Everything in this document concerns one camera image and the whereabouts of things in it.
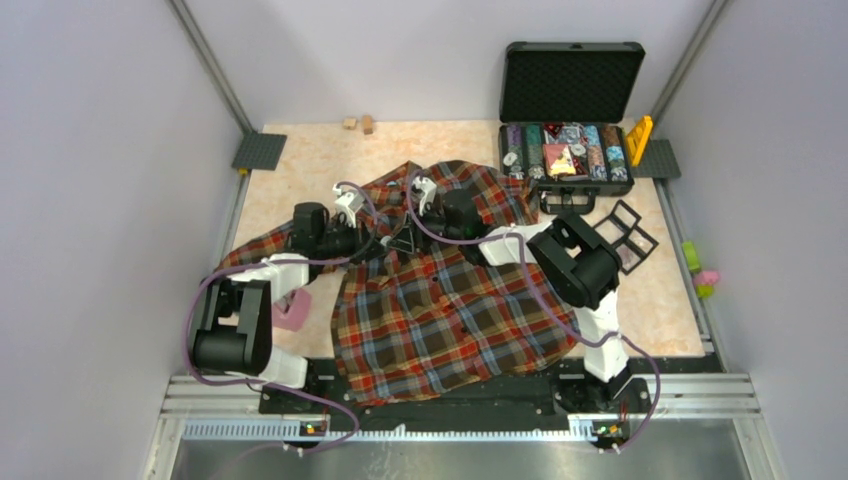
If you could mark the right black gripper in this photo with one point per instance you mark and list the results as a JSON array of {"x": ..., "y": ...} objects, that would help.
[{"x": 411, "y": 239}]

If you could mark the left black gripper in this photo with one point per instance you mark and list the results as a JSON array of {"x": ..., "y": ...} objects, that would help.
[{"x": 364, "y": 247}]

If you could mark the plaid flannel shirt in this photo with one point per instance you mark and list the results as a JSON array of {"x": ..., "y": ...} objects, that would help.
[{"x": 410, "y": 328}]

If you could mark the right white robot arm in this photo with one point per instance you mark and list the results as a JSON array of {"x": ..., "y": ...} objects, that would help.
[{"x": 582, "y": 267}]

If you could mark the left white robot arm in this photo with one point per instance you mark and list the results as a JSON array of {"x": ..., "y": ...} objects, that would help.
[{"x": 231, "y": 331}]

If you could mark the black brooch display tray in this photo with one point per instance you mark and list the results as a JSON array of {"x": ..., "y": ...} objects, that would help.
[{"x": 622, "y": 229}]

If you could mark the pink metronome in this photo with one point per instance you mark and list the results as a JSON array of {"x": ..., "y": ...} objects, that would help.
[{"x": 291, "y": 312}]

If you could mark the wooden block right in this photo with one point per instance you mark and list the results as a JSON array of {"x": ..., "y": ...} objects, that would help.
[{"x": 368, "y": 124}]

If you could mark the left grey baseplate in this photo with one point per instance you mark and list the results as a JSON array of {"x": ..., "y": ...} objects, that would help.
[{"x": 259, "y": 151}]

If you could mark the grey baseplate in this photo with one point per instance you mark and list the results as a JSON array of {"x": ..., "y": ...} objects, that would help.
[
  {"x": 658, "y": 161},
  {"x": 259, "y": 151}
]

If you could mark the black poker chip case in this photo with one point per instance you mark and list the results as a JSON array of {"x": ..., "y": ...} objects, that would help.
[{"x": 560, "y": 107}]

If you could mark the yellow plastic toy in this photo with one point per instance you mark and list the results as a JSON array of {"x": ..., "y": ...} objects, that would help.
[{"x": 637, "y": 139}]

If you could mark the right grey baseplate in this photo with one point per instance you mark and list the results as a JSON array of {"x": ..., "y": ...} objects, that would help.
[{"x": 658, "y": 161}]

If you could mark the green pink toy pieces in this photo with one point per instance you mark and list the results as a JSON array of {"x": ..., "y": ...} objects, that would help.
[{"x": 704, "y": 280}]

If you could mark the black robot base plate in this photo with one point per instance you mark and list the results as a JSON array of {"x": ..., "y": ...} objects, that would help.
[{"x": 506, "y": 403}]

